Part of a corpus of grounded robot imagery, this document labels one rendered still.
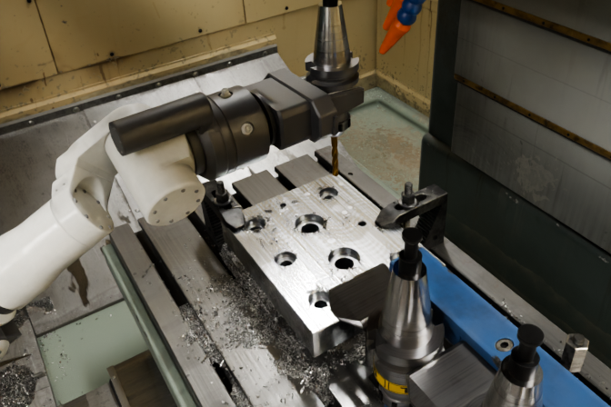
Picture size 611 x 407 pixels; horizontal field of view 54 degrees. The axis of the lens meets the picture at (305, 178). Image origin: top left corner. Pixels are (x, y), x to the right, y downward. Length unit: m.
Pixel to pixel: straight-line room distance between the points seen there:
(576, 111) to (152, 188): 0.70
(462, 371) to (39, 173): 1.30
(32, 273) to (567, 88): 0.81
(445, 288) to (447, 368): 0.08
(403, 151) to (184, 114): 1.35
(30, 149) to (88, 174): 1.02
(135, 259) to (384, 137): 1.07
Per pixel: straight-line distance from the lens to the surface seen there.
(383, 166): 1.82
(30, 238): 0.66
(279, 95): 0.68
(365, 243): 0.94
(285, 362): 0.90
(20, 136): 1.72
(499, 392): 0.43
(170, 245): 1.12
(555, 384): 0.50
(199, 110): 0.60
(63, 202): 0.65
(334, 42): 0.69
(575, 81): 1.04
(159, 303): 1.02
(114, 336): 1.39
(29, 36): 1.65
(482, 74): 1.17
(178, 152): 0.61
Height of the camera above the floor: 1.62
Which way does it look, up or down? 36 degrees down
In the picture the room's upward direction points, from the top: 4 degrees counter-clockwise
